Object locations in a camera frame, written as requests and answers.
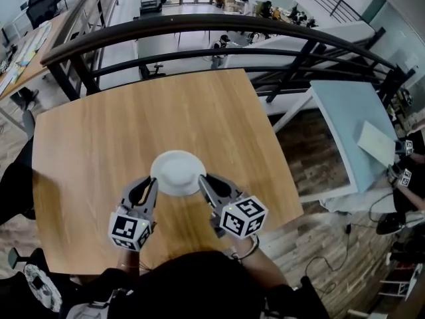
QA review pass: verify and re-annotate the long wooden desk with papers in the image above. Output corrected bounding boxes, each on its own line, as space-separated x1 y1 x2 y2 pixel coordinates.
0 11 72 101

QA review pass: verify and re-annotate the grey chest gear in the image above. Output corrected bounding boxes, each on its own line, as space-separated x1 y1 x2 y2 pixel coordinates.
65 288 134 319

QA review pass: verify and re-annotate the black straight side railing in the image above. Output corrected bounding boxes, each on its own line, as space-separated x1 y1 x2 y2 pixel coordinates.
52 0 128 48

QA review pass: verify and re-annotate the white round container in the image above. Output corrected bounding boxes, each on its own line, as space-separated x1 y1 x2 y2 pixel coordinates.
149 150 207 197

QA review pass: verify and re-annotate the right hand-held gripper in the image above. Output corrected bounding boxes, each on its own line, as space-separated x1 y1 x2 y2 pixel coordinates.
198 174 269 241

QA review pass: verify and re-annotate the wooden table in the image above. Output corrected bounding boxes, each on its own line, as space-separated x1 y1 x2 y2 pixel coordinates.
31 67 305 276

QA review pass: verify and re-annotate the white metal stand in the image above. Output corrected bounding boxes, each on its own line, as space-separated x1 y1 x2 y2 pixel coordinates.
377 263 424 301

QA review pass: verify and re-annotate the white rectangular side table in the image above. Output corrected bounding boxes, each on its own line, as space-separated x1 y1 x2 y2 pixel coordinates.
272 80 399 203

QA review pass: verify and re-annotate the white flat box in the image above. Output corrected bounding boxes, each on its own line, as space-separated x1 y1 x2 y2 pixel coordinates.
357 120 398 165

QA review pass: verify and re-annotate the person's black clothing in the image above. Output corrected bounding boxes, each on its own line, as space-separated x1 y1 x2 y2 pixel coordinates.
62 250 333 319

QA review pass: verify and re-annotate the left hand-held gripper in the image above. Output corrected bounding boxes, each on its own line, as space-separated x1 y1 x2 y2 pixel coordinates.
108 176 159 252

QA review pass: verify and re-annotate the person's left forearm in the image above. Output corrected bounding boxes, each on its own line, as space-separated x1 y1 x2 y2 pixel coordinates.
116 249 142 274

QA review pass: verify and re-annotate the thin wrist bracelet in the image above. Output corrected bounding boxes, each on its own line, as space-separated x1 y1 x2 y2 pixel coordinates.
234 233 260 261

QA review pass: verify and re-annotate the black floor cable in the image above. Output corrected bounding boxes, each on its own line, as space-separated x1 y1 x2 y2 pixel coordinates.
304 191 398 298

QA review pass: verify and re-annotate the black curved metal railing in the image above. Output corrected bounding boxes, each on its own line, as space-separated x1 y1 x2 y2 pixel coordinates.
39 13 416 108

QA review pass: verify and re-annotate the black office chair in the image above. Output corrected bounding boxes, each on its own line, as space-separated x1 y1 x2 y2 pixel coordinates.
25 0 60 30

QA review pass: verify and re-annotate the person's right forearm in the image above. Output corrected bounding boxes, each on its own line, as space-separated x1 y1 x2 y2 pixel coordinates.
228 234 290 290

